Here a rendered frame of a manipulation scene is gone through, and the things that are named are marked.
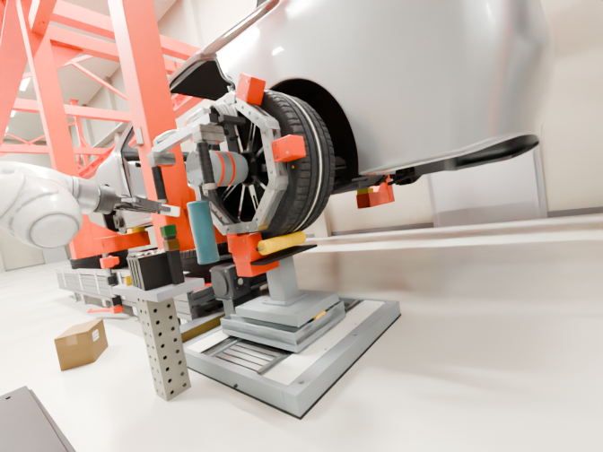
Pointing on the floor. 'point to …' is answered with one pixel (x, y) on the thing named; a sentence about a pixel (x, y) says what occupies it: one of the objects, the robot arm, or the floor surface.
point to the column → (164, 347)
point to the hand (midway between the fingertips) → (168, 210)
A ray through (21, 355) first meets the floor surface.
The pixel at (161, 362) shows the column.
